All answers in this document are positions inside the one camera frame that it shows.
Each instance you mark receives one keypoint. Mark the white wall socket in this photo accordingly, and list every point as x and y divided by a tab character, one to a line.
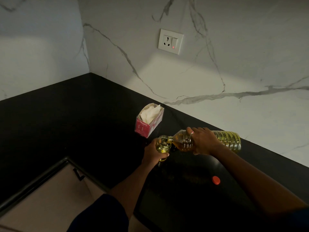
170	42

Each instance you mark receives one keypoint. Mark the white tissues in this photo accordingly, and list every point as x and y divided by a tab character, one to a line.
150	114

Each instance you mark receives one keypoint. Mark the person's right hand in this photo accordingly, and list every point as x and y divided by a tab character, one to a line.
204	141

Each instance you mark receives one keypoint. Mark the beige lower cabinet front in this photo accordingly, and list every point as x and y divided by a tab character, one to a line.
48	202

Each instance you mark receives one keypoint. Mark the black countertop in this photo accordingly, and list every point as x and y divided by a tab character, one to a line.
60	118

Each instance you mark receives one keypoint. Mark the pink tissue box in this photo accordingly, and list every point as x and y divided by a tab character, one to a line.
143	130

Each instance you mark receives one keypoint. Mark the red bottle cap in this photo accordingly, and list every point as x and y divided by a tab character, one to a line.
216	180

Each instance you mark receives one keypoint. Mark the small glass oil dispenser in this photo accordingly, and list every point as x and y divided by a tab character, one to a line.
163	148

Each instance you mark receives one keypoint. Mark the blue right shirt sleeve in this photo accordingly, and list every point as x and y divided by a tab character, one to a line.
299	222

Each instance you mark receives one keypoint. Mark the person's left hand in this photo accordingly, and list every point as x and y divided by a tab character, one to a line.
150	155

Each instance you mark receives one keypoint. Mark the person's right forearm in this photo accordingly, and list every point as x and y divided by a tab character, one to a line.
260	181

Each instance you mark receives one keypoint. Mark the large clear plastic oil bottle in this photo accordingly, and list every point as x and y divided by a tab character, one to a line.
229	140

